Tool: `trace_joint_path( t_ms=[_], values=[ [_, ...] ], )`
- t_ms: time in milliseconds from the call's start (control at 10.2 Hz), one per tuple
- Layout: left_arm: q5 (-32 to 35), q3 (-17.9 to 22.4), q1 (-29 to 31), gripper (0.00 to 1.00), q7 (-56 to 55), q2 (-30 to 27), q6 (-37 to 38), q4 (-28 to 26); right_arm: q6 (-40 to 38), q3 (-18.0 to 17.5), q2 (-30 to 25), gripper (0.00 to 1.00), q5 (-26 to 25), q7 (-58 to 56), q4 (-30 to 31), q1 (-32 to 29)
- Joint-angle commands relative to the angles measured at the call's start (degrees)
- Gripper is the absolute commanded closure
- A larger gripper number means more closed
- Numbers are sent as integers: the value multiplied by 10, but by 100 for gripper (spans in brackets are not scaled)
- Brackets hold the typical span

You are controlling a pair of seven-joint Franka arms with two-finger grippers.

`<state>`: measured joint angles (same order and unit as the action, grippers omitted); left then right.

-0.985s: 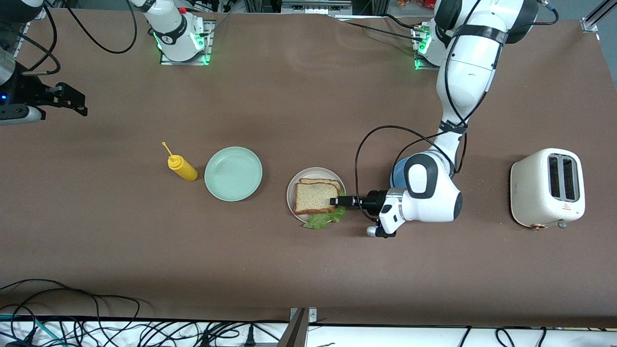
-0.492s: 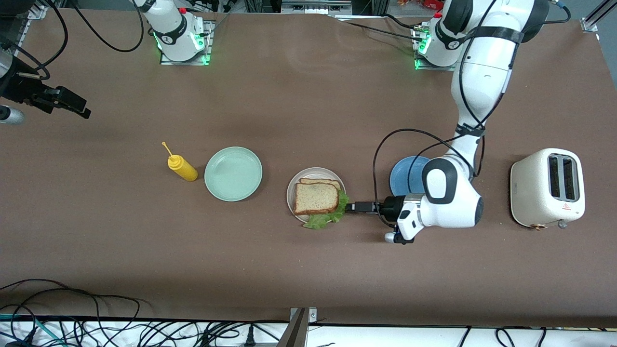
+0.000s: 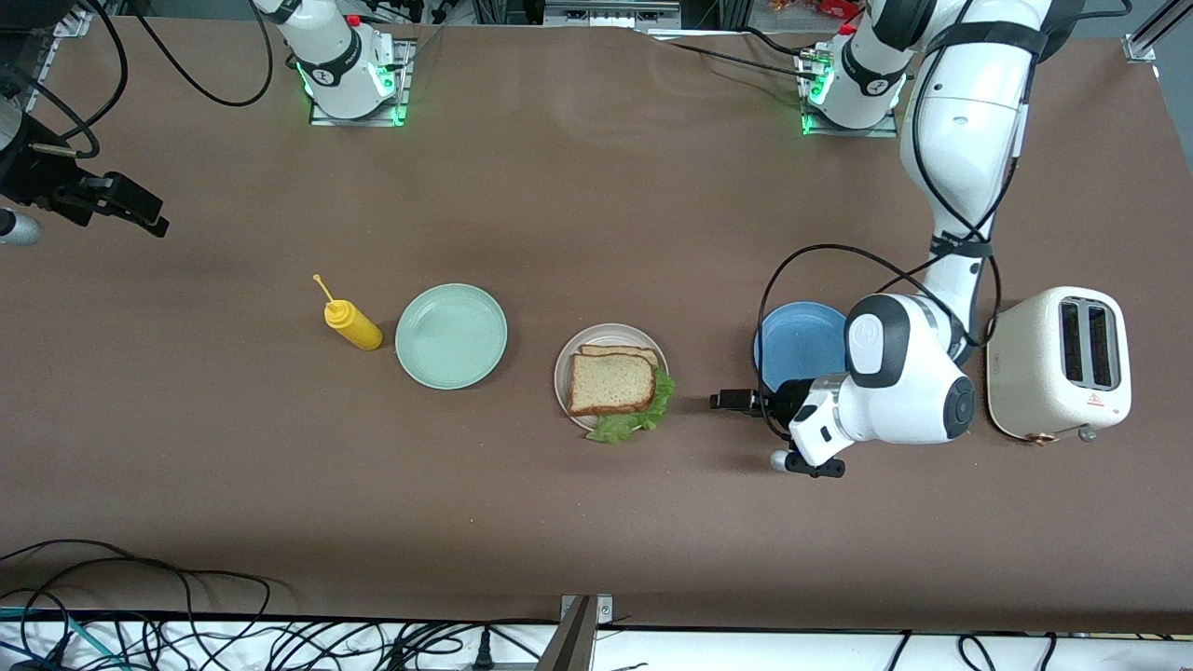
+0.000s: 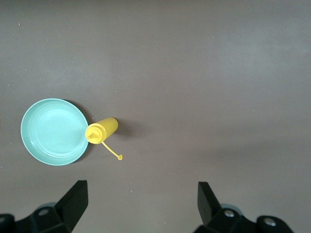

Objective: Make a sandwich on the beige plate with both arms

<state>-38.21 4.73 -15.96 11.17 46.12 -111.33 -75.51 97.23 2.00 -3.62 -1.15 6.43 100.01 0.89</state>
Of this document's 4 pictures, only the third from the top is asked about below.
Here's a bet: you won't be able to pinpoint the green lettuce leaf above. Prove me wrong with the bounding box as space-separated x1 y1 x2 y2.
585 366 678 445

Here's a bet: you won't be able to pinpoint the brown bread slice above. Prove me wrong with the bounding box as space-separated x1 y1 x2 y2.
568 352 658 418
580 344 660 367

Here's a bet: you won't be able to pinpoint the yellow squeeze mustard bottle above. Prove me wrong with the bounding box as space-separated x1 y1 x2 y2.
312 273 384 352

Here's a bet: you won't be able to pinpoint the blue round plate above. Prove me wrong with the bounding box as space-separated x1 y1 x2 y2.
753 301 851 394

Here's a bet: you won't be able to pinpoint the beige round plate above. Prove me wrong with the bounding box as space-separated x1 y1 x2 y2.
554 322 672 437

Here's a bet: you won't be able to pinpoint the mint green round plate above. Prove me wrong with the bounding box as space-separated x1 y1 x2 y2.
394 282 509 390

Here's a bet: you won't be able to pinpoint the white two-slot toaster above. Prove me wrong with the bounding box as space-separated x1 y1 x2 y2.
986 285 1134 446

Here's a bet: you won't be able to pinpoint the red objects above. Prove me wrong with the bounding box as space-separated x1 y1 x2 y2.
769 0 863 20

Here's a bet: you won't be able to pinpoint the silver equipment box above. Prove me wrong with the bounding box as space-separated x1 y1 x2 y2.
543 0 681 27

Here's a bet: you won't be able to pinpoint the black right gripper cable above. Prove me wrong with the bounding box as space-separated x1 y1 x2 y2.
0 0 130 159

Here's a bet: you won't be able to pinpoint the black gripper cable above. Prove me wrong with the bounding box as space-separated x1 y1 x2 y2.
755 0 1133 444
0 0 130 159

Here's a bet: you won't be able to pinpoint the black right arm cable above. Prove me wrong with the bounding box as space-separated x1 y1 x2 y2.
130 0 275 108

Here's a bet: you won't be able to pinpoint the aluminium frame rail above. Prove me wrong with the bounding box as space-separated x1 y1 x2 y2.
21 9 91 108
1123 0 1193 64

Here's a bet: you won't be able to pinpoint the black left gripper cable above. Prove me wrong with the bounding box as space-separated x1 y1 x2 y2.
755 0 1133 444

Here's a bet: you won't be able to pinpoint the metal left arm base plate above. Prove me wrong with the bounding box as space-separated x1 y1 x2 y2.
797 47 903 139

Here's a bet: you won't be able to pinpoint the aluminium profile post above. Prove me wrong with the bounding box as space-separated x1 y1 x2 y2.
536 594 616 671

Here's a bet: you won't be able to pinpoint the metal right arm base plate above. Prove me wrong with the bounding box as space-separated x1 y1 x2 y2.
308 37 413 128

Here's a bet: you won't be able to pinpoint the long black looped cable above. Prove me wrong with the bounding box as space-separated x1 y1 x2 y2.
0 539 281 671

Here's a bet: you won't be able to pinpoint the teal cable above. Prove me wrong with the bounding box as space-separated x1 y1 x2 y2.
0 606 127 670

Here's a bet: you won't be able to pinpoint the tangled black cable bundle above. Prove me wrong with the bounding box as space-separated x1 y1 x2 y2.
140 615 560 671

